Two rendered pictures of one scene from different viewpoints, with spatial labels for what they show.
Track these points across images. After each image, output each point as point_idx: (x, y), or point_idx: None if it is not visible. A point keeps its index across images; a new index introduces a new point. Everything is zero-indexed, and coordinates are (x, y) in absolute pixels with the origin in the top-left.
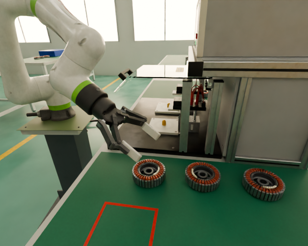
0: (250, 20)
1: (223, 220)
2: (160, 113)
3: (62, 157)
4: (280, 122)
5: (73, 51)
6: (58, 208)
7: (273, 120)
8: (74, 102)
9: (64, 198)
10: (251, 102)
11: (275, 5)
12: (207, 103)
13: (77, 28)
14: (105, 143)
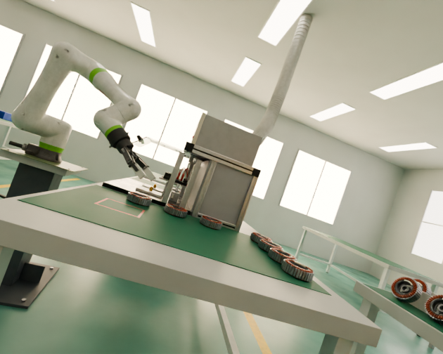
0: (222, 137)
1: (184, 223)
2: None
3: None
4: (228, 194)
5: (123, 107)
6: (71, 189)
7: (223, 192)
8: (107, 134)
9: (73, 187)
10: (214, 177)
11: (234, 135)
12: None
13: (130, 97)
14: (98, 183)
